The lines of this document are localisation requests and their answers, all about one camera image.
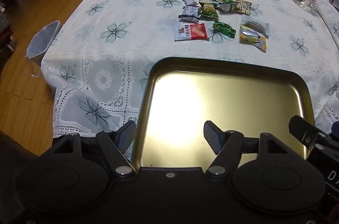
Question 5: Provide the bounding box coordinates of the white grey snack packet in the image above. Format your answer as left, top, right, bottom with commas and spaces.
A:
178, 6, 201, 22

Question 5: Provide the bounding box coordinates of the yellow and silver snack packet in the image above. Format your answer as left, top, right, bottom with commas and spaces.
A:
239, 25, 268, 51

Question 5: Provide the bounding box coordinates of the green and yellow snack packet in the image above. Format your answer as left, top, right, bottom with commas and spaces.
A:
199, 1, 219, 18

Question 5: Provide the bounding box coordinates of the green and white snack packet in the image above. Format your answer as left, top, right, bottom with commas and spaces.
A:
218, 0, 240, 13

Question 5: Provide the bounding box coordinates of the gold metal tin tray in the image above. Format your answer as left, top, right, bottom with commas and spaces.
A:
131, 57, 316, 169

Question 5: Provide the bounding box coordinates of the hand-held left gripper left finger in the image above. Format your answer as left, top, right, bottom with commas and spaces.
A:
51, 120, 137, 181

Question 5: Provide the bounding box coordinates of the shiny green snack packet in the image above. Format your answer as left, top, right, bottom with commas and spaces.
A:
212, 20, 237, 42

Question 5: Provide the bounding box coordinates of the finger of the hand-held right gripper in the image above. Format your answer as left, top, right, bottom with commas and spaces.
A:
289, 115, 331, 158

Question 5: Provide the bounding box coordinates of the red and white snack packet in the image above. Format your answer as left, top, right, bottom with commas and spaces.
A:
173, 23, 209, 42

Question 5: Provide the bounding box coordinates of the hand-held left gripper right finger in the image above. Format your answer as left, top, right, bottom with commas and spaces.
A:
203, 121, 289, 179

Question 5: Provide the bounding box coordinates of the beige snack packet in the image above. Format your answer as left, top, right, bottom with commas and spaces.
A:
234, 0, 252, 14

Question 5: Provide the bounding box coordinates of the white floral lace tablecloth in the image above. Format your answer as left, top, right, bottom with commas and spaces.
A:
41, 0, 339, 138

